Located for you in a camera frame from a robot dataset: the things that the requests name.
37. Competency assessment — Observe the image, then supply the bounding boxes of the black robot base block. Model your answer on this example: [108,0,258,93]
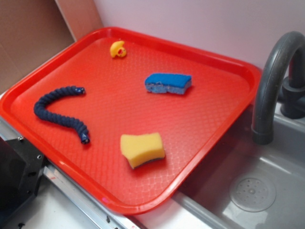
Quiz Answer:
[0,139,45,213]

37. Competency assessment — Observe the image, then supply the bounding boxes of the yellow rubber duck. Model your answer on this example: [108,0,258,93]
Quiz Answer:
[110,41,127,58]

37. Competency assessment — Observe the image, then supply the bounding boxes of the grey toy faucet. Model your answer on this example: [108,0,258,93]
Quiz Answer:
[251,31,305,145]

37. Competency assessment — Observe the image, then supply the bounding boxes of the grey faucet handle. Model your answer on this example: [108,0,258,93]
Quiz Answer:
[278,77,305,119]

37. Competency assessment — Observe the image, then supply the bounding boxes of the blue sponge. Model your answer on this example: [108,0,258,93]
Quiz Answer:
[144,73,192,95]

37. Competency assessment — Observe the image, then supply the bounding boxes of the yellow sponge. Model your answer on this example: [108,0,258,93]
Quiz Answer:
[120,133,165,169]

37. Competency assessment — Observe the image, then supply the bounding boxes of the red plastic tray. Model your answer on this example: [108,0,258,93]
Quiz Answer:
[0,28,261,215]

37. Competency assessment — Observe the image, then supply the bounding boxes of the dark blue rope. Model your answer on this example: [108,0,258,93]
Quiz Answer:
[33,86,91,145]

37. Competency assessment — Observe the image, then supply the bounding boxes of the grey plastic sink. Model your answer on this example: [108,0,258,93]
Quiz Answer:
[138,109,305,229]

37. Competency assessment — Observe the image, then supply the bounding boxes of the brown cardboard panel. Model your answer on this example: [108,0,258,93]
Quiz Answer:
[0,0,74,93]

